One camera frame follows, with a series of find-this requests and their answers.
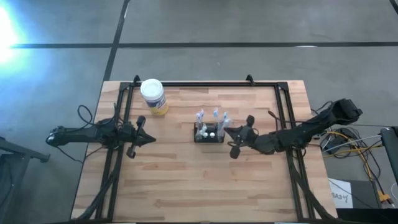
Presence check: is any black metal stand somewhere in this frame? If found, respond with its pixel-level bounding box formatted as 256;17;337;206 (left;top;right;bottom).
0;136;51;224

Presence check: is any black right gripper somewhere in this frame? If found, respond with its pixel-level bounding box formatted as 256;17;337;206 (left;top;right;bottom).
224;114;261;159

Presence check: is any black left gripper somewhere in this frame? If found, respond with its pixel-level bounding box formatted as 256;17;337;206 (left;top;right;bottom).
119;115;156;159

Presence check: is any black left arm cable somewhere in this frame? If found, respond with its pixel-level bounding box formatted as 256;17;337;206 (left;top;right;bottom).
76;105;121;127

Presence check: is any Lysol wipes canister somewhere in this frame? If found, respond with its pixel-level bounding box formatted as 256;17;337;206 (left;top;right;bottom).
139;78;170;117

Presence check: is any black wire caddy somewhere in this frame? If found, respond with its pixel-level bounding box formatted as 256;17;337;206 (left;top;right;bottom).
193;121;226;144

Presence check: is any white cable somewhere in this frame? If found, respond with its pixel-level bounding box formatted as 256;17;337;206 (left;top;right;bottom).
321;134;384;154

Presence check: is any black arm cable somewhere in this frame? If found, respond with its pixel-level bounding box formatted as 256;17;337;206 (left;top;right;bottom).
76;105;121;127
310;100;336;117

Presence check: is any yellow cable connector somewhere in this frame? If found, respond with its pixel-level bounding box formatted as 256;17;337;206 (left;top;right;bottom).
377;190;391;204

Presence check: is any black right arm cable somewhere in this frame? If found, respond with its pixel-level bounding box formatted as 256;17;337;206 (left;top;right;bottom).
310;100;336;117

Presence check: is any white paper sheet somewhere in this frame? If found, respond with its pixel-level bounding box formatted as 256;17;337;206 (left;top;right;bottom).
328;179;355;210

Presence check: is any black aluminium table frame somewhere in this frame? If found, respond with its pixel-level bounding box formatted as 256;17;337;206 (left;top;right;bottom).
73;74;338;224

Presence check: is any orange cable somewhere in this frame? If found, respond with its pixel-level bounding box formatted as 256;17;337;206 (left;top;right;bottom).
322;130;391;200

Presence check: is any black tube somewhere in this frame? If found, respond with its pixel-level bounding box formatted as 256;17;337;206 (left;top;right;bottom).
379;126;398;185

